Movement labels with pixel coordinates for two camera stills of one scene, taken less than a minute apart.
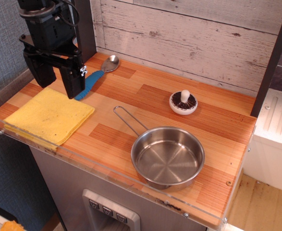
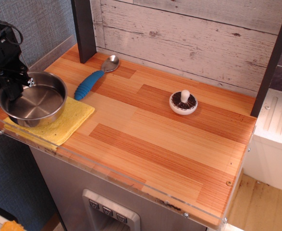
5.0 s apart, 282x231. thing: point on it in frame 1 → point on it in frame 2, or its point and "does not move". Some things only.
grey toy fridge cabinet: (67, 180) does not move
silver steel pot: (166, 158) → (43, 101)
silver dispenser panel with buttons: (107, 214) does not move
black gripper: (51, 37) → (4, 58)
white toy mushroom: (182, 102) does not move
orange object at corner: (12, 225) does not move
